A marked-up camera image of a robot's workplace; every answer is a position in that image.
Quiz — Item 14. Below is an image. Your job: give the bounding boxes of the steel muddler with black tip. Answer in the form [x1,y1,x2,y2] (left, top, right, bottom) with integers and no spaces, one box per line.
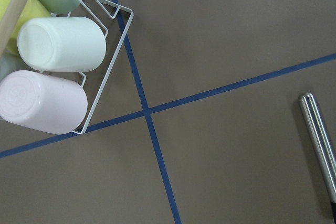
[299,92,335,218]

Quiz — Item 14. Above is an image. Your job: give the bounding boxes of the pink plastic cup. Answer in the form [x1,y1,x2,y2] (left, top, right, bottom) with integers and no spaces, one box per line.
[1,70,88,135]

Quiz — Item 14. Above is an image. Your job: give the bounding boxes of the pale mint plastic cup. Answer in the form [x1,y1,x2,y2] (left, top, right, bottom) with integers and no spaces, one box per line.
[17,17,106,72]

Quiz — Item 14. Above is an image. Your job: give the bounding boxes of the yellow plastic cup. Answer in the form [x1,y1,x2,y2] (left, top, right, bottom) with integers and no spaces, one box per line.
[0,0,52,56]

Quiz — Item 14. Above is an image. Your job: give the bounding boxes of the white wire cup rack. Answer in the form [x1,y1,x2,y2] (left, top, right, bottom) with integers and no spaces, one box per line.
[39,0,134,134]

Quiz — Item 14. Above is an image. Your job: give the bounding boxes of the wooden rack handle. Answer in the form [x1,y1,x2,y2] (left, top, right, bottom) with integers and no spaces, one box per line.
[1,0,28,56]

